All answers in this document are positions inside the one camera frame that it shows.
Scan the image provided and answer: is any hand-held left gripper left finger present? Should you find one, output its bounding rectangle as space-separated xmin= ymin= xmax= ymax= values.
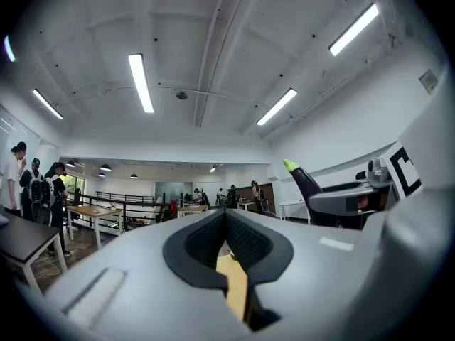
xmin=42 ymin=208 xmax=257 ymax=341

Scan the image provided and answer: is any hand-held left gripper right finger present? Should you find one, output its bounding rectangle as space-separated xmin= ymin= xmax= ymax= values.
xmin=225 ymin=185 xmax=455 ymax=341

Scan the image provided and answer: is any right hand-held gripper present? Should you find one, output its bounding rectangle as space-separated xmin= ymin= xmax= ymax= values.
xmin=308 ymin=65 xmax=455 ymax=217

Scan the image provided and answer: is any purple eggplant with green stem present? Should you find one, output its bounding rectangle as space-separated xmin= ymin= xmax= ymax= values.
xmin=283 ymin=158 xmax=344 ymax=229

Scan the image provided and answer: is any brown wooden cabinet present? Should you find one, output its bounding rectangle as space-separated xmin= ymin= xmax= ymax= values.
xmin=235 ymin=183 xmax=277 ymax=215

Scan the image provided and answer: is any black metal railing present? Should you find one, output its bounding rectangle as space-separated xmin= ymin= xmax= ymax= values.
xmin=67 ymin=190 xmax=176 ymax=234

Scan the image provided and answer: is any wooden desk with white legs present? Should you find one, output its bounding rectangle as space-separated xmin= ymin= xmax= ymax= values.
xmin=65 ymin=205 xmax=124 ymax=251
xmin=176 ymin=205 xmax=209 ymax=220

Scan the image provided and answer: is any wooden table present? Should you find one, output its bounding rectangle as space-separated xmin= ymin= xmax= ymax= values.
xmin=215 ymin=253 xmax=249 ymax=323

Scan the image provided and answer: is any long ceiling light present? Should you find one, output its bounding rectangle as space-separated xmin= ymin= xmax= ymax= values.
xmin=328 ymin=2 xmax=380 ymax=57
xmin=256 ymin=87 xmax=298 ymax=126
xmin=127 ymin=53 xmax=155 ymax=114
xmin=32 ymin=88 xmax=65 ymax=120
xmin=3 ymin=35 xmax=17 ymax=63

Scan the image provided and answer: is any black desk with white legs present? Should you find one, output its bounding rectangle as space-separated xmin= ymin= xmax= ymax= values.
xmin=0 ymin=210 xmax=69 ymax=298

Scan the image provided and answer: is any white floor cable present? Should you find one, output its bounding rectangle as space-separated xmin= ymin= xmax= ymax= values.
xmin=34 ymin=256 xmax=62 ymax=277

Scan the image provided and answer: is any grey wall panel box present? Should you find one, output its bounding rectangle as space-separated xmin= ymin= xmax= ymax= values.
xmin=418 ymin=68 xmax=439 ymax=95

